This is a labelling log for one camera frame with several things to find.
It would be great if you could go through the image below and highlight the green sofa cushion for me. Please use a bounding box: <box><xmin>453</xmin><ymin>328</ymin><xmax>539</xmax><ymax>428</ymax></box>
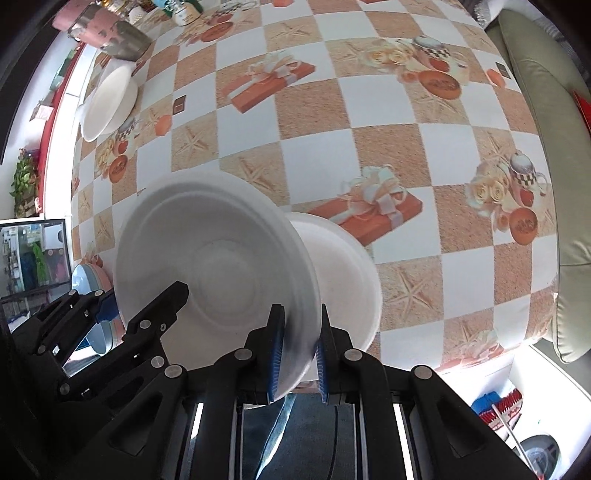
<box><xmin>487</xmin><ymin>9</ymin><xmax>590</xmax><ymax>363</ymax></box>

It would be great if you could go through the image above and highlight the red white broom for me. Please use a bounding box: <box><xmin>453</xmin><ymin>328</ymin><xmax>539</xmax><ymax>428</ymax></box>
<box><xmin>472</xmin><ymin>388</ymin><xmax>543</xmax><ymax>479</ymax></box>

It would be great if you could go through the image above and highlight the blue plastic bowl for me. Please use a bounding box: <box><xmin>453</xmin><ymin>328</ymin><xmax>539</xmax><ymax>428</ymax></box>
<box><xmin>71</xmin><ymin>262</ymin><xmax>123</xmax><ymax>356</ymax></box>

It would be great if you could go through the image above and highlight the potted green plant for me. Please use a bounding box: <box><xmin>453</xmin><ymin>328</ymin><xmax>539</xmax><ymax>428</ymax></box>
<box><xmin>10</xmin><ymin>148</ymin><xmax>40</xmax><ymax>218</ymax></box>

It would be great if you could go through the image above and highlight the pink plastic bowl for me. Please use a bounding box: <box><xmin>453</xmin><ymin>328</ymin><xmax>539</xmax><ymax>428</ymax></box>
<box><xmin>80</xmin><ymin>262</ymin><xmax>125</xmax><ymax>345</ymax></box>

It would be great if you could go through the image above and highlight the patterned tablecloth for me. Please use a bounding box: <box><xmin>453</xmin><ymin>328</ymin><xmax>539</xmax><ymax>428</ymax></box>
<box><xmin>71</xmin><ymin>1</ymin><xmax>558</xmax><ymax>369</ymax></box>

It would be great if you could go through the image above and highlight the red cushion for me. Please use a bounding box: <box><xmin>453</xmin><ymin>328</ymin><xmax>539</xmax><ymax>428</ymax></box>
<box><xmin>572</xmin><ymin>91</ymin><xmax>591</xmax><ymax>133</ymax></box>

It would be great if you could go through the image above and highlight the starbucks paper cup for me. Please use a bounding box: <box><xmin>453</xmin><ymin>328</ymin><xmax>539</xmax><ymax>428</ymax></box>
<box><xmin>164</xmin><ymin>0</ymin><xmax>204</xmax><ymax>27</ymax></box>

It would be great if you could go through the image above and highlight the metal cup pink sleeve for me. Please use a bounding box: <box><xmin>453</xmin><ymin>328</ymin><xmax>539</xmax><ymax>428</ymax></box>
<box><xmin>52</xmin><ymin>1</ymin><xmax>152</xmax><ymax>62</ymax></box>

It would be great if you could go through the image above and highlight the glass display cabinet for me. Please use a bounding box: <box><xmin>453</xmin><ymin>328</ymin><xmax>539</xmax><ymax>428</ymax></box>
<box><xmin>1</xmin><ymin>219</ymin><xmax>72</xmax><ymax>322</ymax></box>

